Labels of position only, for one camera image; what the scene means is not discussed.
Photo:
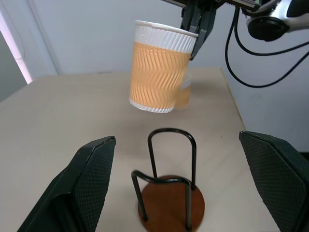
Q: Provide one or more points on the orange white ribbed paper cup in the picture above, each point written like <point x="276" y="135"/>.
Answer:
<point x="184" y="96"/>
<point x="157" y="72"/>

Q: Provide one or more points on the white vertical wall trim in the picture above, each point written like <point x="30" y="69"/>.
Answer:
<point x="14" y="48"/>

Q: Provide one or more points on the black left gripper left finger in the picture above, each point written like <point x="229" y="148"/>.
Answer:
<point x="87" y="183"/>

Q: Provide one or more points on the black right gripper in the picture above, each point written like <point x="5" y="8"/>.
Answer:
<point x="205" y="3"/>

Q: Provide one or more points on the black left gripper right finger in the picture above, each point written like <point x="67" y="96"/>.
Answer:
<point x="277" y="178"/>

